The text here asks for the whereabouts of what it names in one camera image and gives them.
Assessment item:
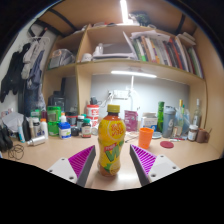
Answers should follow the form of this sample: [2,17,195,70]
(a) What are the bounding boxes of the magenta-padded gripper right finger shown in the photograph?
[129,144,183,187]

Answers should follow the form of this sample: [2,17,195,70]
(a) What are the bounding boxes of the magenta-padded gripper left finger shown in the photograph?
[46,144,97,188]

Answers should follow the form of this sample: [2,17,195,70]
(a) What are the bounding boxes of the yellow drink bottle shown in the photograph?
[97,104,127,178]

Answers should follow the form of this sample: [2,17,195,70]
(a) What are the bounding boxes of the orange plastic cup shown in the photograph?
[137,127,155,150]

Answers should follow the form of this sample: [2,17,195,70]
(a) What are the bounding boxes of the red round coaster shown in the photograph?
[159,140,175,150]

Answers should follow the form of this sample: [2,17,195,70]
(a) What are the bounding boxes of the white bottle with blue label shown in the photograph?
[58,121,72,140]

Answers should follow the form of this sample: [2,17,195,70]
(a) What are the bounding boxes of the white and blue box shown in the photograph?
[140,112,159,132]

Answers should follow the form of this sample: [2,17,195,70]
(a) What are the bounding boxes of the magenta carton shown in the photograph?
[123,109,139,132]

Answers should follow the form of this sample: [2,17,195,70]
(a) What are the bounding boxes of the green glass bottle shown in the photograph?
[156,101,166,133]

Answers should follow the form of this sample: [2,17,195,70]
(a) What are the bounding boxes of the red and white canister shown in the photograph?
[85,104,100,128]

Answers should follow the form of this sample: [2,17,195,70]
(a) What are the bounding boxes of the clear bottle with gold cap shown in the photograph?
[175,98,185,137]

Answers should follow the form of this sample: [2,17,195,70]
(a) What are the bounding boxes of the blue plastic bag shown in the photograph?
[173,106,193,136]

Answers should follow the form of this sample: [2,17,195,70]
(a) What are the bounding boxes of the brown mug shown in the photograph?
[195,127,212,144]

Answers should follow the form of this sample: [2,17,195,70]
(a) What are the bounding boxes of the teal tube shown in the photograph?
[17,123,26,144]

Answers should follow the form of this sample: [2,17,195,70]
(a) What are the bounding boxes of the clear bottle with white cap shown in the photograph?
[192,98,203,129]

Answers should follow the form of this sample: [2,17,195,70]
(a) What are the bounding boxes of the white crumpled paper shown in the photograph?
[1,111,26,133]

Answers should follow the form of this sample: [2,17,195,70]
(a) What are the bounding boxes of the black handheld appliance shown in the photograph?
[0,124,14,153]

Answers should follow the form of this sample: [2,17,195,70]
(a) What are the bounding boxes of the blue hanging jeans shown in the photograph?
[23,49,46,116]

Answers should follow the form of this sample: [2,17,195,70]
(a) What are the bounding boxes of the white LED light bar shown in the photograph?
[110,69,158,79]

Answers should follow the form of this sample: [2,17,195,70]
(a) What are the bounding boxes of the wooden shelf unit with books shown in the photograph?
[41,23,209,141]

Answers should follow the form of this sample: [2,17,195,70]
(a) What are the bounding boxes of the black hanging garment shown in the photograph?
[0,43,31,103]

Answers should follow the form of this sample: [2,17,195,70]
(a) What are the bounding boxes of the white ceiling light tube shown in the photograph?
[119,0,129,25]

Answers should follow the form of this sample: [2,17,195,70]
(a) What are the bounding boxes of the black coiled cable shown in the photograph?
[8,143,25,161]

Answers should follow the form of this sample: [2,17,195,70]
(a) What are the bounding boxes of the white wall socket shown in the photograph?
[108,89,130,100]

